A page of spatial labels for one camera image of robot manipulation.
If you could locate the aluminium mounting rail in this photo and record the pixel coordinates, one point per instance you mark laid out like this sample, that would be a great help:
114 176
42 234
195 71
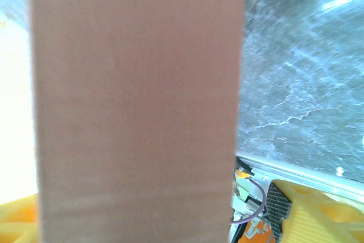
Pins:
298 173

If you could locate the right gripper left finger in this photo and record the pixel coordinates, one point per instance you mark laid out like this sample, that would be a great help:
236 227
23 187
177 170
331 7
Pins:
17 220

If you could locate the small circuit board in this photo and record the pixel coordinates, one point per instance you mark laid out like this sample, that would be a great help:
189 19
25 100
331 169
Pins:
241 197

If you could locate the pink paper box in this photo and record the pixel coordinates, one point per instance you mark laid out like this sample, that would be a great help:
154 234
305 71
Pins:
136 106

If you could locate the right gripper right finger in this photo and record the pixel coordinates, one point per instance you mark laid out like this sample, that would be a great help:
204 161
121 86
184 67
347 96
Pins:
312 217

